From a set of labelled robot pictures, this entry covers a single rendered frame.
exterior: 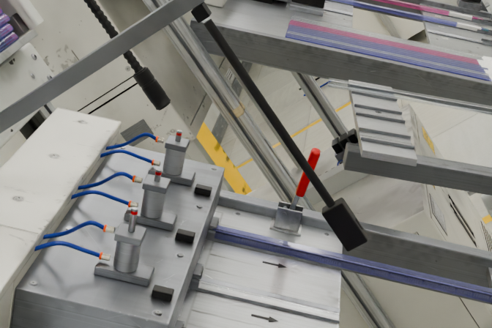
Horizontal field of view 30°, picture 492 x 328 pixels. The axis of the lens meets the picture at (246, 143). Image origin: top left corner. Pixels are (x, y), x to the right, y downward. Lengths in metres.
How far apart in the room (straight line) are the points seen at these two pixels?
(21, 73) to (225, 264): 0.33
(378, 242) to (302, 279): 0.16
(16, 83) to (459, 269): 0.57
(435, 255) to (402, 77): 0.77
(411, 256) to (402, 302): 0.93
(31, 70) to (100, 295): 0.40
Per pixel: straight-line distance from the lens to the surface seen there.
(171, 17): 0.77
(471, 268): 1.16
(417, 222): 1.98
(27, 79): 1.11
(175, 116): 1.93
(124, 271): 0.83
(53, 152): 1.01
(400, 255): 1.15
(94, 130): 1.07
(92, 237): 0.89
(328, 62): 1.85
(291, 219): 1.09
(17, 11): 1.12
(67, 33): 1.93
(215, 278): 0.98
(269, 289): 0.98
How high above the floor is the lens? 1.41
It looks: 14 degrees down
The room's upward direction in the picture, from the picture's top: 35 degrees counter-clockwise
